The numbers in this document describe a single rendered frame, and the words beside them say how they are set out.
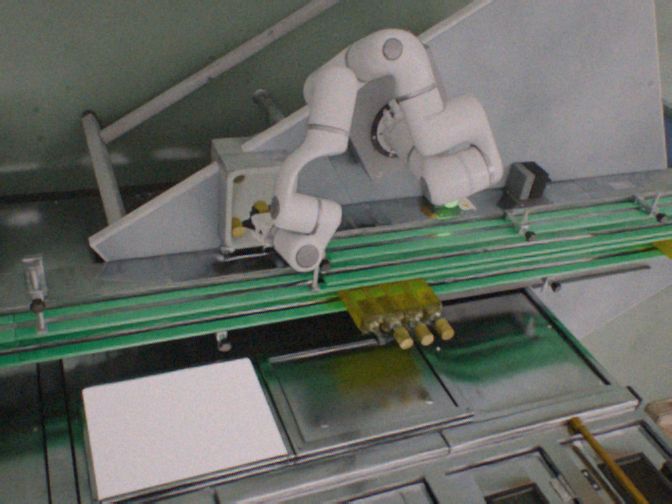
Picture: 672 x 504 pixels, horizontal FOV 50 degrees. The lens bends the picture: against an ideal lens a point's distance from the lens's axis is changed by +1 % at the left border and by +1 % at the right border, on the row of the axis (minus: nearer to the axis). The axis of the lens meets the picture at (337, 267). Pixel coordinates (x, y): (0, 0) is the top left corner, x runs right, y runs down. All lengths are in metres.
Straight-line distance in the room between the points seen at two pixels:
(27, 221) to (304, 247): 1.22
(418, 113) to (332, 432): 0.75
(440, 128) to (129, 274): 0.83
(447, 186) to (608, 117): 0.91
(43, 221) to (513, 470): 1.56
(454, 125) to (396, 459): 0.76
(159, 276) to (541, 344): 1.09
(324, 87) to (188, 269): 0.65
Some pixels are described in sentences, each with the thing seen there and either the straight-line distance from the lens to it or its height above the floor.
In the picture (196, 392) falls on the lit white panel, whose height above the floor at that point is 1.07.
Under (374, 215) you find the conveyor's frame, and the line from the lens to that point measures 1.94.
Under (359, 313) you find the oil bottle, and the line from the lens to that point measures 1.81.
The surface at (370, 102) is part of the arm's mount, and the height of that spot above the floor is 0.86.
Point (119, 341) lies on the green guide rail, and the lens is 1.79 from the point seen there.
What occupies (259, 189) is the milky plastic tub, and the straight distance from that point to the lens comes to 1.83.
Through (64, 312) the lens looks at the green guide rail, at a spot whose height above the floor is 0.90.
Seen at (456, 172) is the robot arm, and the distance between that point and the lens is 1.52.
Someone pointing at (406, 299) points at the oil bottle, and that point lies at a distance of 1.88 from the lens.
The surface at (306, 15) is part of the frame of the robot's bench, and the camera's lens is 2.32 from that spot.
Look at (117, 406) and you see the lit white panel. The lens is 1.77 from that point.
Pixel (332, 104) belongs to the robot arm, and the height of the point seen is 1.08.
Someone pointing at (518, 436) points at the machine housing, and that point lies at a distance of 1.87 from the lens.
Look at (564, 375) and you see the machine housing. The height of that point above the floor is 1.24.
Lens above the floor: 2.26
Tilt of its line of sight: 46 degrees down
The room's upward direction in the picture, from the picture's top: 148 degrees clockwise
